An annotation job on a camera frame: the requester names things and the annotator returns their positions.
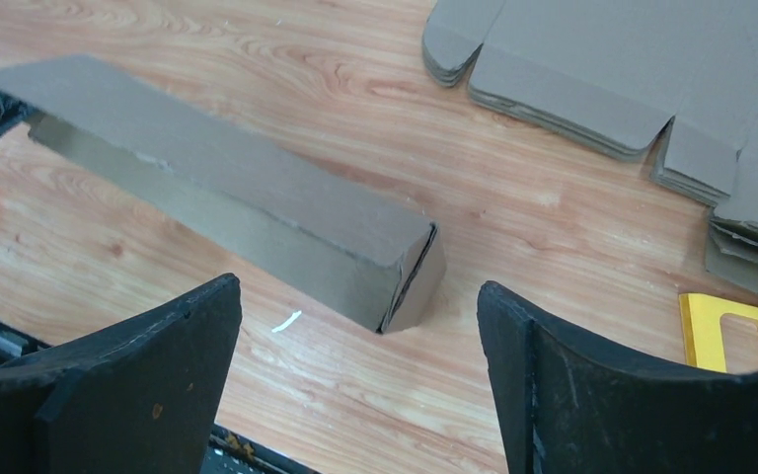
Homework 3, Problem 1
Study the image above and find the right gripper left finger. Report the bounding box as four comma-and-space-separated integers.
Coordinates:
0, 273, 244, 474

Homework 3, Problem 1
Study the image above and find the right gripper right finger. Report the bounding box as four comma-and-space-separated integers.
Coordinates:
477, 281, 758, 473

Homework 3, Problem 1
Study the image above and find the cardboard box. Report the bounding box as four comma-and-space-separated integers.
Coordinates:
0, 55, 446, 334

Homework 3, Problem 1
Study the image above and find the yellow plastic wedge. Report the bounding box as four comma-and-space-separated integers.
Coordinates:
678, 293, 758, 373

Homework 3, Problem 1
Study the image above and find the stack of flat cardboard sheets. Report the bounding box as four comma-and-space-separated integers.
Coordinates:
421, 1, 758, 294

